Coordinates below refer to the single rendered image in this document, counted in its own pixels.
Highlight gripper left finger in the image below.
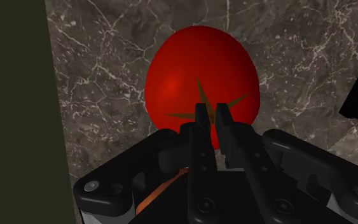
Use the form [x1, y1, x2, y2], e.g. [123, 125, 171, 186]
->
[72, 102, 219, 224]

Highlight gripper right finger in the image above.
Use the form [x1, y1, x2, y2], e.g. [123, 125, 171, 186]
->
[214, 102, 358, 224]

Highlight red tomato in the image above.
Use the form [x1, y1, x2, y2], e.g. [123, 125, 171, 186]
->
[144, 25, 261, 151]

